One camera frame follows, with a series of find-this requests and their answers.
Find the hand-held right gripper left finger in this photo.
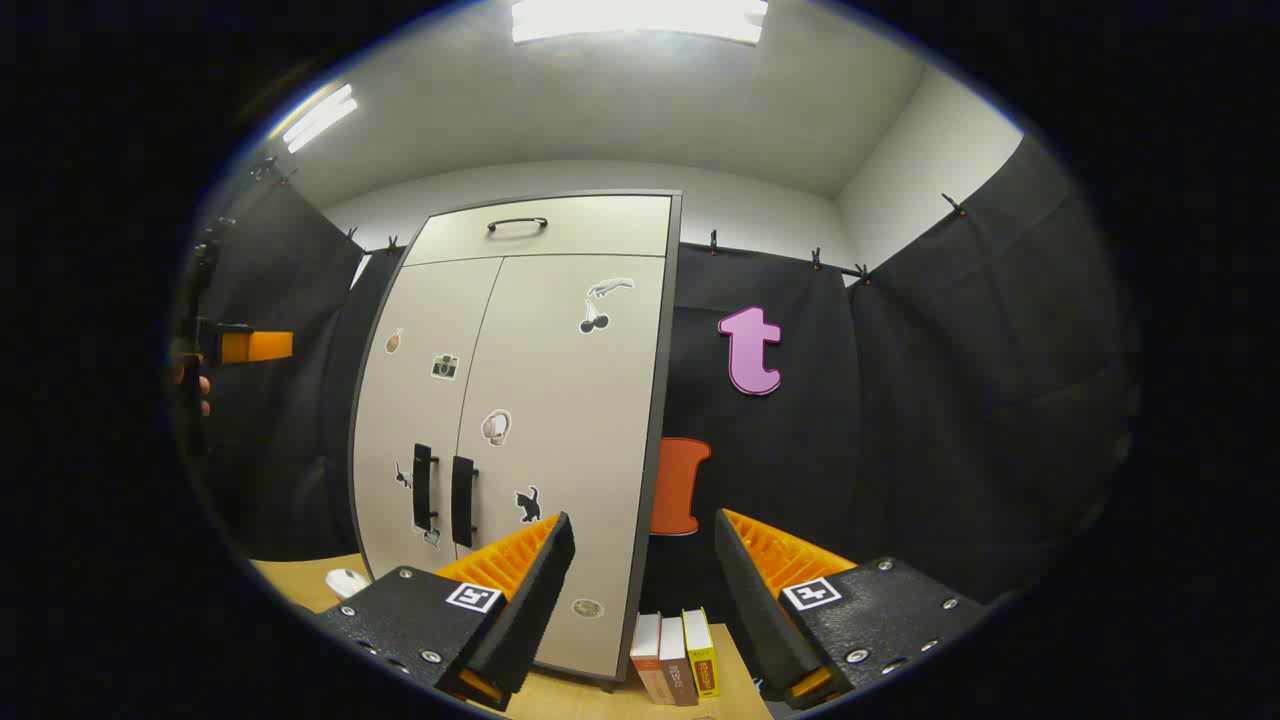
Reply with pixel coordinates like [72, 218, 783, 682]
[312, 512, 577, 713]

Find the black backdrop cloth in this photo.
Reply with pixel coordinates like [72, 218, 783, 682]
[175, 135, 1141, 611]

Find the narrow ceiling light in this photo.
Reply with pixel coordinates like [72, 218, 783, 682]
[280, 83, 359, 154]

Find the beige cabinet door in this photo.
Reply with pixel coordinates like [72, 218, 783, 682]
[455, 254, 666, 681]
[352, 257, 504, 581]

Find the wide ceiling light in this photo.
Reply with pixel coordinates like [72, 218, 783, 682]
[510, 0, 769, 46]

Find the beige cabinet drawer front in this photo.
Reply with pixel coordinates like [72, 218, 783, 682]
[403, 194, 673, 267]

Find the black left door handle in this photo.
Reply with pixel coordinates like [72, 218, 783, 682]
[412, 443, 441, 533]

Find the row of black cloth clips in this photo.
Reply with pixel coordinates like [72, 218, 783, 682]
[255, 155, 969, 286]

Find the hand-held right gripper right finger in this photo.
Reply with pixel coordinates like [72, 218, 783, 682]
[714, 508, 991, 711]

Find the yellow book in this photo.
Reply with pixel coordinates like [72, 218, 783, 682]
[682, 607, 721, 698]

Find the beige double-door shoe cabinet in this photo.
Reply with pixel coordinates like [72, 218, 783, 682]
[347, 188, 684, 693]

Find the brown book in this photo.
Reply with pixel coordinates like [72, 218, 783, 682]
[658, 615, 699, 707]

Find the white and red book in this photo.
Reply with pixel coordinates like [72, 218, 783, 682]
[630, 612, 673, 706]

